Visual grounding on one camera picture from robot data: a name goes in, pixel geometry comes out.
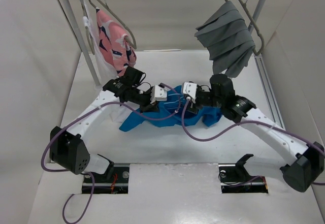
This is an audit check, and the light blue wire hanger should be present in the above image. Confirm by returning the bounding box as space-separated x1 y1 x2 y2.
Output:
163 93 185 109

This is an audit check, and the blue t shirt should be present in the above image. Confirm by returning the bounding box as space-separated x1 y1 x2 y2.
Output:
119 85 222 132

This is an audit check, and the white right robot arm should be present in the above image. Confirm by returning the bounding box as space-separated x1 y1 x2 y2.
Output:
182 74 324 193

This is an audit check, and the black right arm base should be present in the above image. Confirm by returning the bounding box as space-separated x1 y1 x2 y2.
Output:
218 154 269 194

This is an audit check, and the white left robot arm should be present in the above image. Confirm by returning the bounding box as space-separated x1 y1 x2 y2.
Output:
49 67 167 182

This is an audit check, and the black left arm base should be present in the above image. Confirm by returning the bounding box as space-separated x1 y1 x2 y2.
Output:
92 154 130 194

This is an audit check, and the grey hanger under grey garment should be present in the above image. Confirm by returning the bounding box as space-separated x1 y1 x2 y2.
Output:
238 0 266 56

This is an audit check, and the white hanging garment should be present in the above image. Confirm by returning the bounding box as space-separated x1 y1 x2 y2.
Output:
80 0 117 85

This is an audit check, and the pink patterned garment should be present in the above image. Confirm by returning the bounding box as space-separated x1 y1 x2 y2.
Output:
96 8 137 76

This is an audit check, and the grey hanging garment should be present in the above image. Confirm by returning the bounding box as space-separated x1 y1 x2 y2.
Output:
194 1 255 78

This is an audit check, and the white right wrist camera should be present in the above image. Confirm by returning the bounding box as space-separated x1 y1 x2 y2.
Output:
181 82 198 103

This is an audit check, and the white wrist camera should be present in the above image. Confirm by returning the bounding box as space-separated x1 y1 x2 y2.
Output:
181 82 198 103
150 85 168 104

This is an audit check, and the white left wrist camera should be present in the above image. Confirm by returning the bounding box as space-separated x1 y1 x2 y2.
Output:
150 85 168 104

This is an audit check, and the aluminium rail right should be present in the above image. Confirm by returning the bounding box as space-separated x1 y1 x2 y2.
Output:
253 55 295 161

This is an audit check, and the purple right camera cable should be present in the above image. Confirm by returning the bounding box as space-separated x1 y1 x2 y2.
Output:
180 97 325 186

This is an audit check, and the purple camera cable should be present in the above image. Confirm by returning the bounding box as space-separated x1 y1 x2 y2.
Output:
41 83 181 223
180 97 325 186

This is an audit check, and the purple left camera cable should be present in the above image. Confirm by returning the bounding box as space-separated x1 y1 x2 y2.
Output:
41 83 181 223

